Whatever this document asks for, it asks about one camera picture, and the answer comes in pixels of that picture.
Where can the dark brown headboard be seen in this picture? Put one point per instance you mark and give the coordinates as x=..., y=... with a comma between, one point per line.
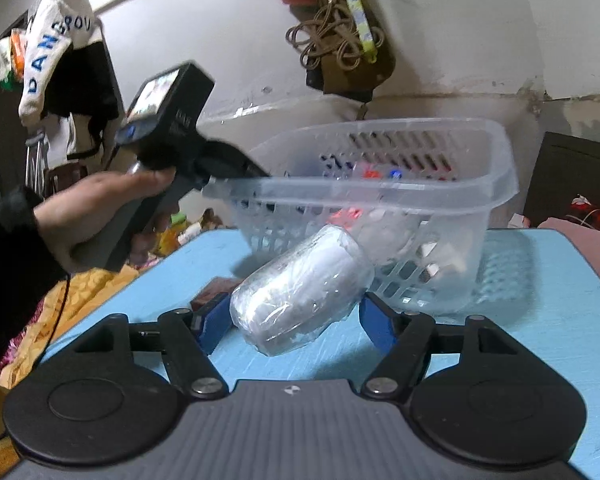
x=566, y=167

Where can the pink foam cushion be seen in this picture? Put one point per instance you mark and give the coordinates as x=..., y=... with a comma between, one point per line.
x=587, y=241

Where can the orange yellow blanket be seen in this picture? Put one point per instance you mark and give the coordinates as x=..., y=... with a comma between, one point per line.
x=62, y=308

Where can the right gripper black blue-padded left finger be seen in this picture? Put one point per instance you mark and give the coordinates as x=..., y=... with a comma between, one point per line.
x=119, y=388

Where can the brown hanging bag with rope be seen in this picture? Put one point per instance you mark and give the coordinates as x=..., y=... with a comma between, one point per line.
x=343, y=48

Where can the plastic-wrapped white roll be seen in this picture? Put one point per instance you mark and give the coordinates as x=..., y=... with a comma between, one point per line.
x=291, y=300

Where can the black hanging garment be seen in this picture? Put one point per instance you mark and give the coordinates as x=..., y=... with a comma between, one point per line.
x=83, y=83

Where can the person's left hand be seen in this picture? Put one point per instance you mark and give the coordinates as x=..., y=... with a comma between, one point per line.
x=77, y=214

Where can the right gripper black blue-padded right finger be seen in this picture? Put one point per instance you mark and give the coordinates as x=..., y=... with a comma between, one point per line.
x=472, y=391

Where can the clear plastic perforated basket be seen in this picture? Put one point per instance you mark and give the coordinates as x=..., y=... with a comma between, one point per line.
x=415, y=193

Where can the red plaid pillow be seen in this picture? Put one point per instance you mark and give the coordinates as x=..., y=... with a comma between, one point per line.
x=583, y=213

